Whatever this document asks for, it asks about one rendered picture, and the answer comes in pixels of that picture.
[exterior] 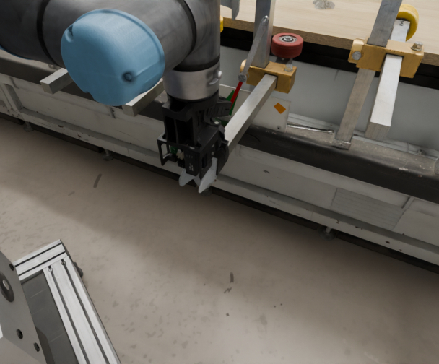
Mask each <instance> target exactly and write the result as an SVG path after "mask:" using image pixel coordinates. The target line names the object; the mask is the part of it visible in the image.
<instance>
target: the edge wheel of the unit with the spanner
mask: <svg viewBox="0 0 439 364"><path fill-rule="evenodd" d="M302 47H303V39H302V38H301V37H300V36H299V35H296V34H293V33H280V34H277V35H275V36H274V37H273V38H272V44H271V52H272V53H273V54H274V55H275V56H278V57H281V58H285V59H288V58H294V57H297V56H299V55H300V54H301V51H302Z"/></svg>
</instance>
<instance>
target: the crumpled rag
mask: <svg viewBox="0 0 439 364"><path fill-rule="evenodd" d="M312 4H315V6H314V7H315V9H326V8H331V9H333V8H334V7H335V4H334V3H333V1H327V0H314V1H313V3H312Z"/></svg>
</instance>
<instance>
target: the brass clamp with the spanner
mask: <svg viewBox="0 0 439 364"><path fill-rule="evenodd" d="M245 62H246V60H244V61H243V63H242V64H241V67H240V72H241V71H242V70H243V68H244V66H245ZM285 66H286V65H285V64H278V63H275V62H271V61H269V62H268V64H267V65H266V66H265V67H264V68H261V67H257V66H250V68H249V70H248V73H249V78H248V79H247V81H246V84H248V85H253V86H257V85H258V83H259V82H260V81H261V80H262V78H263V77H264V75H265V74H269V75H272V76H275V77H277V82H276V87H275V88H274V90H275V91H278V92H283V93H287V94H288V93H289V92H290V90H291V89H292V86H293V85H294V82H295V75H296V71H297V67H295V66H294V67H293V68H292V69H293V71H291V72H287V71H285V70H284V68H285Z"/></svg>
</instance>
